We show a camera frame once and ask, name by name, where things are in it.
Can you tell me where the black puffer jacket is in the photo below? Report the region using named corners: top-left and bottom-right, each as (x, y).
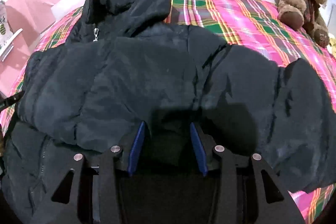
top-left (0, 0), bottom-right (336, 224)

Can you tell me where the white patterned storage box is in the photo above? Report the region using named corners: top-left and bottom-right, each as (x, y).
top-left (0, 0), bottom-right (23, 62)

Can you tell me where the pink plaid bed cover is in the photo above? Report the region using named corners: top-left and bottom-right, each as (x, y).
top-left (1, 0), bottom-right (335, 223)

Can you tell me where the yellow cloth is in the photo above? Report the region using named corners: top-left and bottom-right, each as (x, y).
top-left (327, 38), bottom-right (336, 59)

